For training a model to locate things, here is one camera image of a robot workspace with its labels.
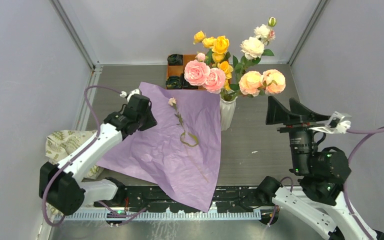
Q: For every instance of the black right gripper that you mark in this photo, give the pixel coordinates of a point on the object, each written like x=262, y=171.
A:
x=275, y=112

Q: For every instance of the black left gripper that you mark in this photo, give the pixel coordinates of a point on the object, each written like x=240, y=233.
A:
x=148, y=109

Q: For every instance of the peach rose stem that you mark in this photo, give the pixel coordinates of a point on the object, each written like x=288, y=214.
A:
x=254, y=83

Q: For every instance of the white ribbed ceramic vase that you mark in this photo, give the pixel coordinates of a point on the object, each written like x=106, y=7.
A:
x=227, y=109

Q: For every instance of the small pale pink rose stem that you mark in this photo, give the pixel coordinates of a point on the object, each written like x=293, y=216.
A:
x=188, y=139

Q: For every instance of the purple wrapping paper sheet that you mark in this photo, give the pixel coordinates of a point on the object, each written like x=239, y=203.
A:
x=156, y=155

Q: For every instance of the large pink rose stem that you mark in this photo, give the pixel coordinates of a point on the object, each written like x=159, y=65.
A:
x=198, y=73

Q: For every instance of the white rose stem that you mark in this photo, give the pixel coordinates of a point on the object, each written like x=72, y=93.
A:
x=255, y=47

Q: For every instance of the yellow flower stem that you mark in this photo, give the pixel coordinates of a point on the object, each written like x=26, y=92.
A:
x=217, y=55

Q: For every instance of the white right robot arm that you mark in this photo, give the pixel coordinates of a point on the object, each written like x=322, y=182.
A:
x=322, y=174

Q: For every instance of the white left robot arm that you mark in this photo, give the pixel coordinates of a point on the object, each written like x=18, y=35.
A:
x=61, y=185

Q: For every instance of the dark rolled sock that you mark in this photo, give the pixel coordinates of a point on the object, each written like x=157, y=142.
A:
x=175, y=60
x=174, y=83

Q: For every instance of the orange compartment tray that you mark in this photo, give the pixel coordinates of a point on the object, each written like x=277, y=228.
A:
x=178, y=70

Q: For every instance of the patterned cream cloth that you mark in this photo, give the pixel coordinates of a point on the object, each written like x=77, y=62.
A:
x=63, y=143

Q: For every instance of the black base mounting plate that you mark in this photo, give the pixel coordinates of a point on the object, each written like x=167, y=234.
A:
x=225, y=199

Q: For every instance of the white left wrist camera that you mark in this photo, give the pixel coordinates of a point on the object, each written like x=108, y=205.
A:
x=128, y=95

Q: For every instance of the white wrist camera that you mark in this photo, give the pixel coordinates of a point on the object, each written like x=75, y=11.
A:
x=338, y=123
x=128, y=95

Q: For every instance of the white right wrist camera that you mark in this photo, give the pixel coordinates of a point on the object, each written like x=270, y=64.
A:
x=338, y=123

